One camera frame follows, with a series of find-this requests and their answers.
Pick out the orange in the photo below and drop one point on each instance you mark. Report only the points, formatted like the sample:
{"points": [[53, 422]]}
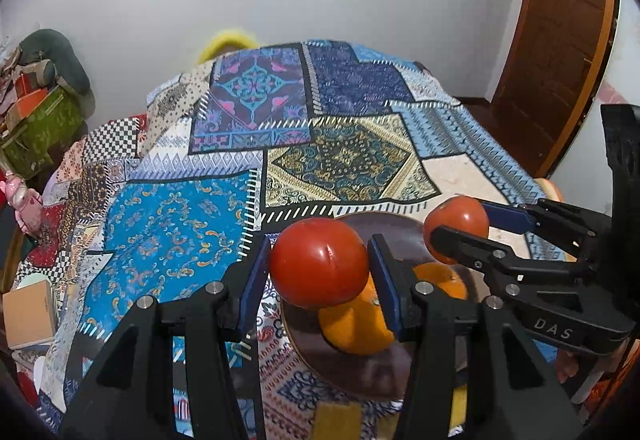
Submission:
{"points": [[352, 325], [445, 282]]}

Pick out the brown round plate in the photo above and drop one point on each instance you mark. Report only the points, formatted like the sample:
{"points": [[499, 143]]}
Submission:
{"points": [[370, 375]]}

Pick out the brown wooden door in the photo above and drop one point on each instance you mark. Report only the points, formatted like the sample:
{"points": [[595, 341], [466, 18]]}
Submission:
{"points": [[555, 44]]}

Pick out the person's right hand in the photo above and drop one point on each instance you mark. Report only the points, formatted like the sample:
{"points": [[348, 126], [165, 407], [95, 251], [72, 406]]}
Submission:
{"points": [[567, 366]]}

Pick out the brown cardboard box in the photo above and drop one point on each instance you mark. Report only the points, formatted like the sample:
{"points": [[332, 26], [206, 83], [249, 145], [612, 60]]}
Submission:
{"points": [[29, 315]]}

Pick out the pale orange round object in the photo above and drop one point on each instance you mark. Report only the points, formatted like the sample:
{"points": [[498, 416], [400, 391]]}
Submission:
{"points": [[549, 189]]}

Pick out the yellow fuzzy cloth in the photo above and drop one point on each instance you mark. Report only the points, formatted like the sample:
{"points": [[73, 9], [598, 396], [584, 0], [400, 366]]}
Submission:
{"points": [[227, 43]]}

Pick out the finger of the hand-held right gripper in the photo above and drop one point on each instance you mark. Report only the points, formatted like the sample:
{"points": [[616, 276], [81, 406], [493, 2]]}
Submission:
{"points": [[505, 217], [465, 245]]}

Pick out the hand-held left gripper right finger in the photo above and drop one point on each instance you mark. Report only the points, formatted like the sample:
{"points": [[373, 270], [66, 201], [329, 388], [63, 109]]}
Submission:
{"points": [[386, 285]]}

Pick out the pink plush toy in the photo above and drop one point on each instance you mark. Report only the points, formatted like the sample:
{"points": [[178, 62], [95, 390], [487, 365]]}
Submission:
{"points": [[22, 205]]}

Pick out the small red tomato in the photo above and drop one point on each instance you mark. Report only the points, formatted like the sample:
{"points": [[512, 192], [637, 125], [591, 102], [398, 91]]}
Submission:
{"points": [[460, 215]]}

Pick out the patchwork printed blanket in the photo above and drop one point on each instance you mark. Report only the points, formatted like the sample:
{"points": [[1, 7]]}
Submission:
{"points": [[210, 159]]}

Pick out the green patterned box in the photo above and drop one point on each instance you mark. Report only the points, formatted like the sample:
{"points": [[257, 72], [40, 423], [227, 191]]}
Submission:
{"points": [[42, 124]]}

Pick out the yellow cloth patch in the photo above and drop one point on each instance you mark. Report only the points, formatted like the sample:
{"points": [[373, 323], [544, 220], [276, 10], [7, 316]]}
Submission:
{"points": [[337, 422]]}

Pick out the large red tomato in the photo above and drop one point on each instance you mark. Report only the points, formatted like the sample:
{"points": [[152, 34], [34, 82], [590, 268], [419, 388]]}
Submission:
{"points": [[320, 262]]}

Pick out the black white checkered cloth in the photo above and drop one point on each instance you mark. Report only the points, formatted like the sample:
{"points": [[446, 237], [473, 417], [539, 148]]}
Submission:
{"points": [[112, 139]]}

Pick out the dark green cushion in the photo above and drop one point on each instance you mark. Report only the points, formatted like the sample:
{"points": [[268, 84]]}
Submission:
{"points": [[55, 57]]}

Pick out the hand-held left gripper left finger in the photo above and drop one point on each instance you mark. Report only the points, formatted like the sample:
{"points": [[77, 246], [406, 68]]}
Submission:
{"points": [[254, 281]]}

